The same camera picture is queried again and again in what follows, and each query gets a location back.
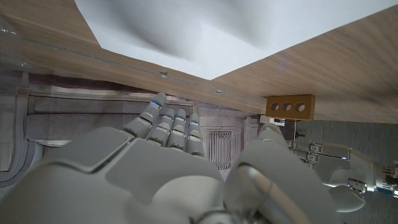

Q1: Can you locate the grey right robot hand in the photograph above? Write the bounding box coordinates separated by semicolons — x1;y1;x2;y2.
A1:
0;92;340;224

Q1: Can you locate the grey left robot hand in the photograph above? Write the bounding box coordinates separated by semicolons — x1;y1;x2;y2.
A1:
289;141;379;214

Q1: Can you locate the white paper sheet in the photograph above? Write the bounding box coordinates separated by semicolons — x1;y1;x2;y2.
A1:
74;0;398;81

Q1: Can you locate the brown block with holes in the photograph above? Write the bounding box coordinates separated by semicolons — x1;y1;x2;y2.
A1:
266;94;316;121

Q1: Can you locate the clear plastic clamshell container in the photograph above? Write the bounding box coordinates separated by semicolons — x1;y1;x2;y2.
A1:
0;18;29;69

